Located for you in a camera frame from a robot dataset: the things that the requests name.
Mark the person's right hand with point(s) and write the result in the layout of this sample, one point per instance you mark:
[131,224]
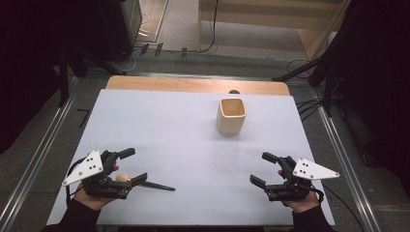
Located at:
[302,205]

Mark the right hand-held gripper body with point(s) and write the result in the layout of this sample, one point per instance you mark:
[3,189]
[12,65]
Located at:
[291,190]

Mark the black curtain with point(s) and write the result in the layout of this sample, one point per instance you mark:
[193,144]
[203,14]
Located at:
[377,80]
[25,64]

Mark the beige square cup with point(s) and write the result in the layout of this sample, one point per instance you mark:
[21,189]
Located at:
[230,121]

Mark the metal floor rail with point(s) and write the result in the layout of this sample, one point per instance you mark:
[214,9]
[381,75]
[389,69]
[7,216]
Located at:
[35,161]
[348,167]

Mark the person's left hand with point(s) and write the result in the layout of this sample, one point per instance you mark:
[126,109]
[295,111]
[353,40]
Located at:
[92,203]

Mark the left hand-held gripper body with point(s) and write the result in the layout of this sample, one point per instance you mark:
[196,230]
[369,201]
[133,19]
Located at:
[96,187]

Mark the dark table grommet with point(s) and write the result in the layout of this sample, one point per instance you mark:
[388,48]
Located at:
[234,92]

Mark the light wooden furniture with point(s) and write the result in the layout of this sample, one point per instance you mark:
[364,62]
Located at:
[257,19]

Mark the black tapered pen wooden knob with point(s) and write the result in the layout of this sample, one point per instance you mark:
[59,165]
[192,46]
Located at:
[158,186]

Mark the dark cabinet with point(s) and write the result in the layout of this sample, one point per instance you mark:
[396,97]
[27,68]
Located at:
[106,25]

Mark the black metal stand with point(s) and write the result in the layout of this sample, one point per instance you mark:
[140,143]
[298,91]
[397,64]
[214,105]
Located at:
[328,87]
[64,77]

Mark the small black floor bracket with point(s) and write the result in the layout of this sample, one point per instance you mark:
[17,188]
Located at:
[85,116]

